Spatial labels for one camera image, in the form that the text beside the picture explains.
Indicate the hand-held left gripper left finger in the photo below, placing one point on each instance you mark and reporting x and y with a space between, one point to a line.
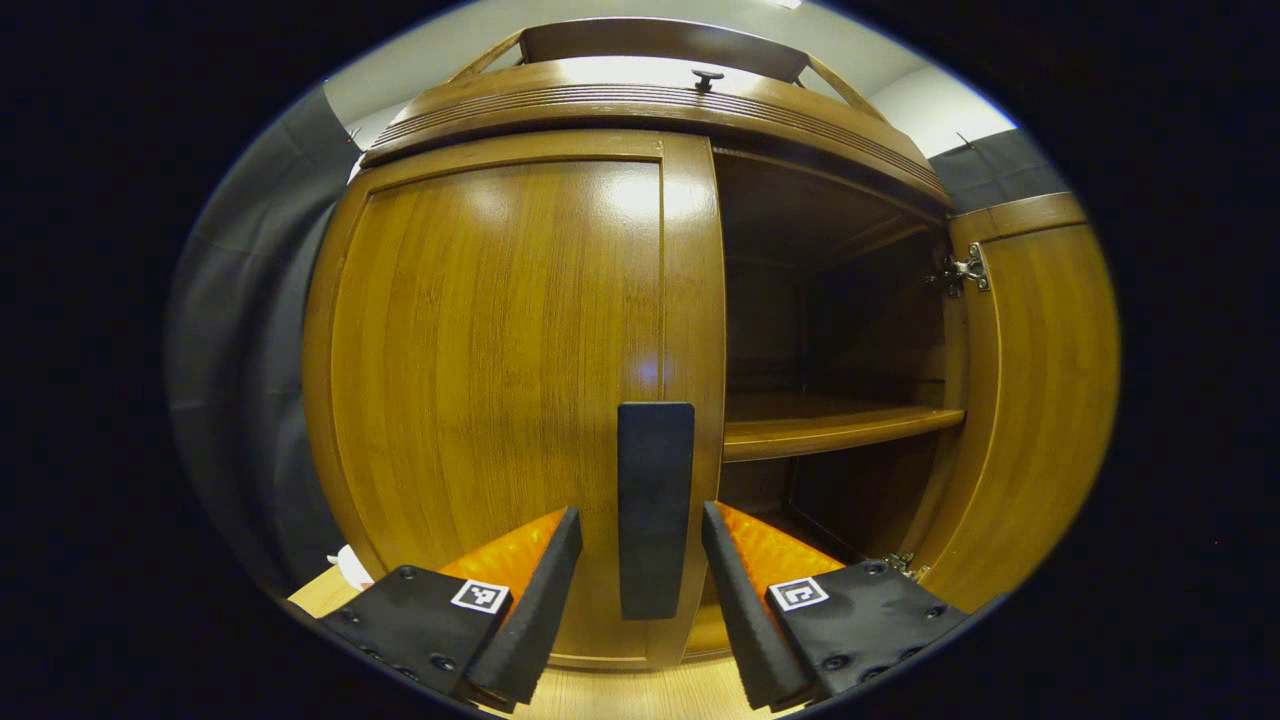
540 610

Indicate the wooden cabinet door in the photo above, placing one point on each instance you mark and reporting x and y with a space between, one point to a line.
480 350
1040 400

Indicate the metal door hinge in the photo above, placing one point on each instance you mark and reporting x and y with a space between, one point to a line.
905 565
965 270

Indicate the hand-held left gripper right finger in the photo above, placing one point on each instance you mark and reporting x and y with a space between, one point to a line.
745 610

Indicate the wooden double-door shoe cabinet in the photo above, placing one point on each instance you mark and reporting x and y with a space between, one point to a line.
830 420

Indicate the black drawer knob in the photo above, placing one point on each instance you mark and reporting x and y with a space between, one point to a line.
707 77

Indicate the white soft object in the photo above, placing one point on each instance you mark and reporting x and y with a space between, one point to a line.
352 568

